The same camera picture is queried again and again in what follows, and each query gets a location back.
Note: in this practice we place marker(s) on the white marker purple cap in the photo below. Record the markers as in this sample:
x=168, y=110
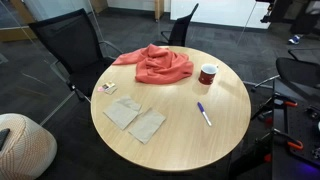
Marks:
x=201, y=108

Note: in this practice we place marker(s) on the red cup white inside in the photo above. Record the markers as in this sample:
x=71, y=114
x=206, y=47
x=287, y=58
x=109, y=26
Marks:
x=206, y=78

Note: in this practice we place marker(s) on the red orange cloth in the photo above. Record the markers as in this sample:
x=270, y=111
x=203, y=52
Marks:
x=160, y=66

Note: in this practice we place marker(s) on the brown paper napkin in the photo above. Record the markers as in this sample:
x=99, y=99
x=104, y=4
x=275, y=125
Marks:
x=146, y=126
x=121, y=111

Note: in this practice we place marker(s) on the small card packet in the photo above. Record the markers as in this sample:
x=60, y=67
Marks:
x=110, y=88

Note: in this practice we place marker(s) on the small pink paper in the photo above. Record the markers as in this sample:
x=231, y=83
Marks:
x=100, y=89

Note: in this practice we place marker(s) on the black mesh office chair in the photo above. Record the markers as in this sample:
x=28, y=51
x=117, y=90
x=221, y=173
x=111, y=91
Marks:
x=66, y=40

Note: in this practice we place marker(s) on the black background stand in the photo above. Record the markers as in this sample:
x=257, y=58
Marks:
x=273, y=10

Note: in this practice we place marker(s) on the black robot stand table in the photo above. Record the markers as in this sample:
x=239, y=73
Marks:
x=280, y=163

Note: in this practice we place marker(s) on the blue white sneaker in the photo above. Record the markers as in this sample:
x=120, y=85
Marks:
x=294, y=40

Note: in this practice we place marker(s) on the black perforated breadboard plate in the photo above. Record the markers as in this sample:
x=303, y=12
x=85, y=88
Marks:
x=300, y=123

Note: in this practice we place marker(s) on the dark trouser leg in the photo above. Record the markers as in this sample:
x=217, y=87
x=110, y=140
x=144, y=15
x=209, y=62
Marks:
x=305, y=20

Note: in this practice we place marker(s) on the wooden post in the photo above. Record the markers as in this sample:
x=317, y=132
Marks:
x=159, y=8

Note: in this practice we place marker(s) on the wooden door frame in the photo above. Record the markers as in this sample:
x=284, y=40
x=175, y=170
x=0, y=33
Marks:
x=16, y=34

